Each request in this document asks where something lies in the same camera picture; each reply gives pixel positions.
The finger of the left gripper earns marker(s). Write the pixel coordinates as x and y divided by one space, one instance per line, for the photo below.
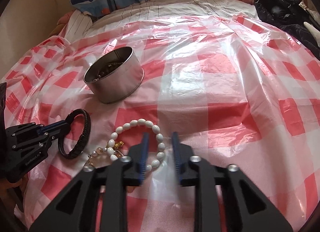
55 135
54 127

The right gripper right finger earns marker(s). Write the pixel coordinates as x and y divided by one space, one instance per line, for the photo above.
182 154

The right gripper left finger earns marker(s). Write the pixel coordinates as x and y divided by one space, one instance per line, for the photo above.
135 169

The round metal tin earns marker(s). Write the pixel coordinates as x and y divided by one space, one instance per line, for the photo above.
115 76

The red white checkered plastic sheet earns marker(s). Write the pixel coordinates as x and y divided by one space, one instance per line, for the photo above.
237 90

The white striped pillow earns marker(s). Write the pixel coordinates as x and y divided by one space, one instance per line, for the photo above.
77 26

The white striped bed sheet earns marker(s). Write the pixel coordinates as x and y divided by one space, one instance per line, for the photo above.
159 9

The dark clothes pile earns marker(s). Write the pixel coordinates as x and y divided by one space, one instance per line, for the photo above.
290 17

